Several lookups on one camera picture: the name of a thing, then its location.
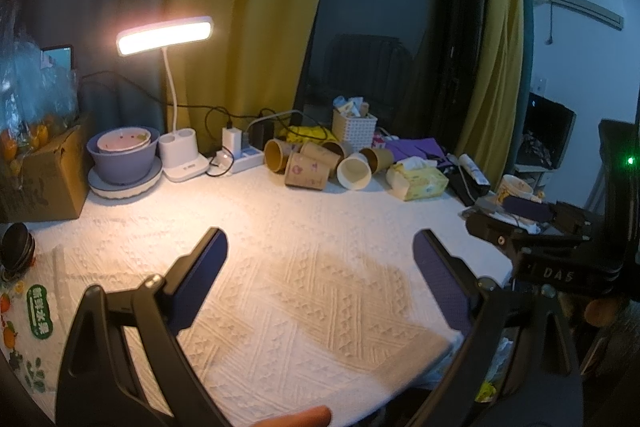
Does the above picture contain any brown cartoon paper cup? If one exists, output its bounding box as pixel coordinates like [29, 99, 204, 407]
[284, 153, 330, 191]

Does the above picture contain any brown paper cup lying right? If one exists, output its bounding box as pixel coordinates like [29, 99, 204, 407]
[360, 147, 394, 174]

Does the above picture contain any brown paper cup lying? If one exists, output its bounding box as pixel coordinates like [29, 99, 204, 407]
[264, 139, 300, 173]
[322, 141, 352, 158]
[300, 142, 342, 176]
[360, 147, 394, 174]

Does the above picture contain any white paper cup lying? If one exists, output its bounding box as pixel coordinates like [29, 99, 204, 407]
[336, 153, 372, 191]

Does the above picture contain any brown paper cup lying back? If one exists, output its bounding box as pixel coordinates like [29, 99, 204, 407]
[322, 141, 352, 158]

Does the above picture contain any brown paper cup lying middle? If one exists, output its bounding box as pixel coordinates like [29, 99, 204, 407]
[300, 142, 342, 176]

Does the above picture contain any brown paper cup lying left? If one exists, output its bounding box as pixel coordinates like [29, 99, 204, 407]
[264, 139, 300, 173]

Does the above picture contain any fingertip at bottom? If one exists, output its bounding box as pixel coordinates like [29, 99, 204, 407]
[253, 405, 332, 427]

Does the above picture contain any white bear mug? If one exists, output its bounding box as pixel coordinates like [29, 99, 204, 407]
[496, 174, 542, 211]

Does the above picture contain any fruit print plastic bag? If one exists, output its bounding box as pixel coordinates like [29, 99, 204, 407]
[1, 246, 65, 417]

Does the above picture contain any white tube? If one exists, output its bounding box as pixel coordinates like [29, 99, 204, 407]
[459, 154, 490, 186]

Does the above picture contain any yellow tissue pack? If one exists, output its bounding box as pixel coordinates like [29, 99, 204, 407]
[385, 156, 449, 202]

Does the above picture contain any yellow curtain right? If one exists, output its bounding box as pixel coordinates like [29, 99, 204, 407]
[457, 0, 524, 184]

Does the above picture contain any yellow curtain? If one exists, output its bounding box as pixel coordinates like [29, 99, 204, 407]
[167, 0, 319, 153]
[457, 0, 524, 184]

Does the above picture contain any white textured tablecloth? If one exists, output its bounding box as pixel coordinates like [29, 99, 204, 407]
[32, 167, 511, 426]

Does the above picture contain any purple cloth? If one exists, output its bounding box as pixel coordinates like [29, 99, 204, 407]
[385, 138, 451, 168]

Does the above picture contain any white plate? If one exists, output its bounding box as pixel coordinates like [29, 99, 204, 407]
[88, 156, 163, 200]

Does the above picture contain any white perforated basket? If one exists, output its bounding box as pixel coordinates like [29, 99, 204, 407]
[332, 109, 378, 152]

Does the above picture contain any cardboard box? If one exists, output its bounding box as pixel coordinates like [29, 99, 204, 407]
[1, 116, 92, 223]

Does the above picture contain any purple bowl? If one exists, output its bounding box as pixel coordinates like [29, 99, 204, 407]
[86, 127, 160, 185]

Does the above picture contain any white desk lamp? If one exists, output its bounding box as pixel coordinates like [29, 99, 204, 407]
[116, 15, 214, 183]

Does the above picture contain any yellow snack bag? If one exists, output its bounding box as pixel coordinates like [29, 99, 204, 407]
[283, 126, 337, 144]

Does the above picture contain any pink inner bowl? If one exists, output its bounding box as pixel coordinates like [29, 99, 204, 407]
[96, 127, 151, 154]

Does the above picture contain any air conditioner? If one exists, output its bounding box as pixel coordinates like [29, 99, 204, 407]
[531, 0, 626, 32]

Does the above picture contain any white power strip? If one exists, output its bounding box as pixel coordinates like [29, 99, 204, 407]
[215, 146, 265, 174]

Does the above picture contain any black power adapter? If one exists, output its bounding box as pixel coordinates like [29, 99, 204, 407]
[247, 120, 274, 150]

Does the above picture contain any white charger plug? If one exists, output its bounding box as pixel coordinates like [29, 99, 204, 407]
[222, 127, 243, 156]

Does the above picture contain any plastic bag of oranges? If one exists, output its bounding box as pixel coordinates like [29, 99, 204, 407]
[1, 2, 78, 185]

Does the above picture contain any yellow curtain left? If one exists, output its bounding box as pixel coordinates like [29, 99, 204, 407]
[167, 0, 319, 153]

